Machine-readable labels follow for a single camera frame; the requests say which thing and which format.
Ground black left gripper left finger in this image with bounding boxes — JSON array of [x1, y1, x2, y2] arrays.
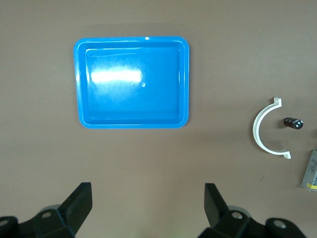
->
[[0, 182, 93, 238]]

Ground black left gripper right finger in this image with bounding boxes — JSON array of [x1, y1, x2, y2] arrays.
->
[[198, 183, 307, 238]]

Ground black cylindrical capacitor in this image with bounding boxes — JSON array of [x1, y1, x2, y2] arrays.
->
[[283, 117, 304, 130]]

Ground brown table mat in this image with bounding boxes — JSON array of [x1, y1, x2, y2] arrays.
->
[[0, 0, 317, 238]]

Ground metal mesh power supply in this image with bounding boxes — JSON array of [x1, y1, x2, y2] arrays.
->
[[300, 148, 317, 193]]

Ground blue plastic tray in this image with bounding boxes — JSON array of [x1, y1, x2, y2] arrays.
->
[[73, 36, 191, 129]]

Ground large white half-ring clamp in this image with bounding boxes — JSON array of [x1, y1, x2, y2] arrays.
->
[[252, 97, 292, 160]]

